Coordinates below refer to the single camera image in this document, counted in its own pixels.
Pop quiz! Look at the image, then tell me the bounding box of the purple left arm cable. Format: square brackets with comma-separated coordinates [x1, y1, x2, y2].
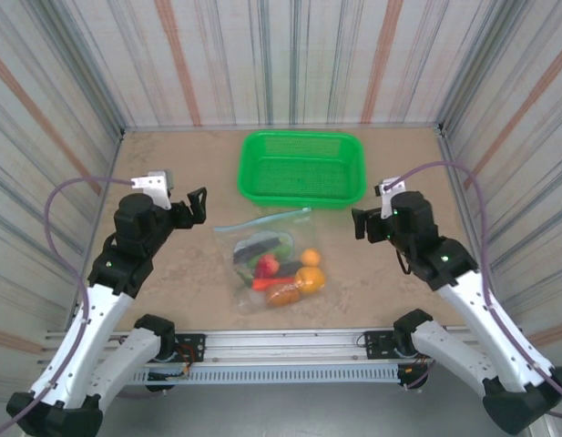
[0, 176, 166, 433]

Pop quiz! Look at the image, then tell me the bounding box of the dark purple eggplant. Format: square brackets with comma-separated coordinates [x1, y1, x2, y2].
[275, 259, 304, 277]
[233, 235, 281, 263]

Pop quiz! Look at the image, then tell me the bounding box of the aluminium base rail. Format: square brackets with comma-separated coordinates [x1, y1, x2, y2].
[36, 325, 491, 365]

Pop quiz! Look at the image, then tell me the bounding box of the clear zip-top bag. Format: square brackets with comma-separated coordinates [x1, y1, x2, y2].
[212, 207, 330, 315]

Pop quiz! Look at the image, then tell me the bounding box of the grey metal base panel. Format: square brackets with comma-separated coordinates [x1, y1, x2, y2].
[47, 361, 536, 437]

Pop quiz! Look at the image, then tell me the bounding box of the red black wire bundle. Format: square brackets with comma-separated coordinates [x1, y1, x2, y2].
[398, 354, 434, 380]
[176, 344, 194, 379]

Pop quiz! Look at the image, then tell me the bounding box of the red apple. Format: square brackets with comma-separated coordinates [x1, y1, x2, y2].
[255, 254, 281, 279]

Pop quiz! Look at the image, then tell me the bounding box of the green plastic mesh basket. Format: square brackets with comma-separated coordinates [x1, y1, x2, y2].
[237, 130, 366, 211]

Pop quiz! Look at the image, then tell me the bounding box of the slotted grey cable duct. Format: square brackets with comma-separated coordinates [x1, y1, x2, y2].
[125, 365, 403, 387]

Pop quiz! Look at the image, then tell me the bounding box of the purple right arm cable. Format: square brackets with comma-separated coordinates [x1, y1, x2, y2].
[384, 159, 562, 420]

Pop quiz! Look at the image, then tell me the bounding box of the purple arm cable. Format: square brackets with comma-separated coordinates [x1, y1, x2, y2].
[384, 159, 562, 420]
[0, 176, 166, 433]

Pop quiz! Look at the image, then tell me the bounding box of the brown potato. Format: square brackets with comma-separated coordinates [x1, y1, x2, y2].
[266, 287, 301, 307]

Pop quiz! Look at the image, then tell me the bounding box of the large yellow orange fruit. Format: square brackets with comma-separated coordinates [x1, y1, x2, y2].
[294, 267, 327, 295]

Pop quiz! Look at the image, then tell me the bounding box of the orange carrot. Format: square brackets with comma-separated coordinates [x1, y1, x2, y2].
[251, 276, 300, 292]

